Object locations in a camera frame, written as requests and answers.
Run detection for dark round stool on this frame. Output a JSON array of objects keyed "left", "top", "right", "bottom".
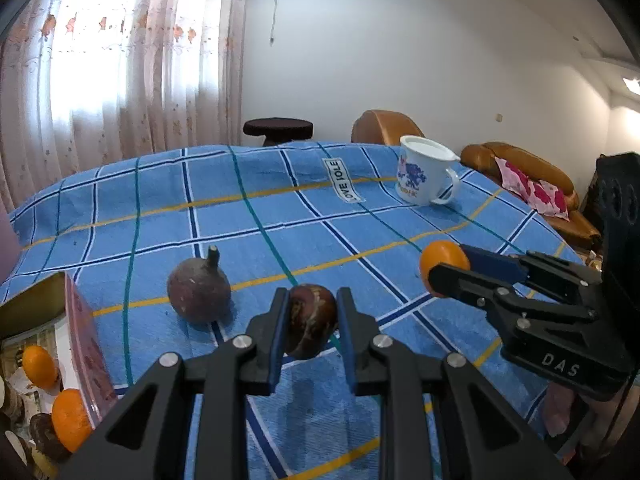
[{"left": 243, "top": 117, "right": 314, "bottom": 147}]

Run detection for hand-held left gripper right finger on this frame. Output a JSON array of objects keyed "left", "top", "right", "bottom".
[{"left": 336, "top": 287, "right": 571, "bottom": 480}]

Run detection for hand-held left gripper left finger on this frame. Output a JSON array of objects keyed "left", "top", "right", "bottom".
[{"left": 57, "top": 287, "right": 291, "bottom": 480}]

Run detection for large orange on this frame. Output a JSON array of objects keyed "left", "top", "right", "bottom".
[{"left": 419, "top": 240, "right": 471, "bottom": 298}]

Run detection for blue plaid tablecloth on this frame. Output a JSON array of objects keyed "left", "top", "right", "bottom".
[{"left": 0, "top": 141, "right": 586, "bottom": 480}]

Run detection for small brown jar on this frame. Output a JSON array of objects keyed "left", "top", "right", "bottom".
[
  {"left": 29, "top": 412, "right": 71, "bottom": 463},
  {"left": 0, "top": 375, "right": 26, "bottom": 431}
]

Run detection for brown round fruit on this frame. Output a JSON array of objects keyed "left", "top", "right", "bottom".
[{"left": 286, "top": 284, "right": 338, "bottom": 360}]

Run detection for dark purple stemmed fruit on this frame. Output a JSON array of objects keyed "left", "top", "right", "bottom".
[{"left": 167, "top": 245, "right": 232, "bottom": 323}]

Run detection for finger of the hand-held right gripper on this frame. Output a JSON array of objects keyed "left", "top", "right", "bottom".
[
  {"left": 460, "top": 245, "right": 603, "bottom": 306},
  {"left": 427, "top": 262, "right": 598, "bottom": 328}
]

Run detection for sheer floral curtain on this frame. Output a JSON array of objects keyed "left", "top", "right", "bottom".
[{"left": 0, "top": 0, "right": 248, "bottom": 206}]

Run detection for small orange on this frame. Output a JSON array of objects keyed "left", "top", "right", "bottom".
[{"left": 51, "top": 388, "right": 93, "bottom": 453}]

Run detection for brown leather sofa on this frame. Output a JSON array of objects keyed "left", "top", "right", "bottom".
[{"left": 460, "top": 142, "right": 601, "bottom": 251}]

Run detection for pink plastic pitcher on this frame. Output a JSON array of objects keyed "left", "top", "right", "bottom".
[{"left": 0, "top": 210, "right": 22, "bottom": 281}]

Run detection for pink floral pillow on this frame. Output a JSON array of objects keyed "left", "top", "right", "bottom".
[{"left": 495, "top": 156, "right": 571, "bottom": 220}]

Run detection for white mug blue print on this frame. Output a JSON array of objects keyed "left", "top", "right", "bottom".
[{"left": 395, "top": 135, "right": 462, "bottom": 207}]

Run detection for printed paper sheet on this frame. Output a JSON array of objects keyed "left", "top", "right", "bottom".
[{"left": 0, "top": 324, "right": 68, "bottom": 391}]

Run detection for brown leather armchair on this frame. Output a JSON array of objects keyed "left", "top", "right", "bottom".
[{"left": 351, "top": 110, "right": 426, "bottom": 145}]

